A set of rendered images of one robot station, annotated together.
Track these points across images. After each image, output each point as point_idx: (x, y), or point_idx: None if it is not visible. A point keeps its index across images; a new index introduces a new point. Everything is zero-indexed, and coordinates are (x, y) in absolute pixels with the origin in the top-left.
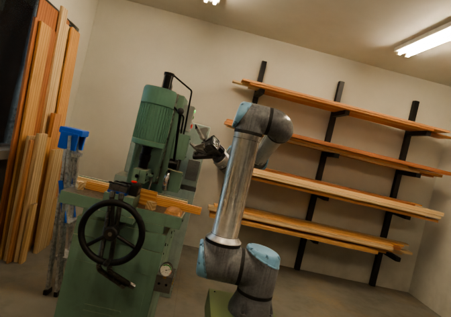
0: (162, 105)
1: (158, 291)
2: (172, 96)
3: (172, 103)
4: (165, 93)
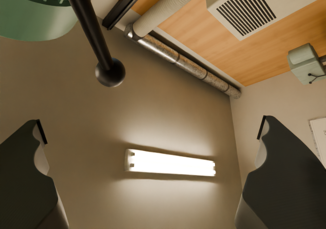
0: None
1: None
2: (43, 35)
3: (38, 19)
4: (72, 26)
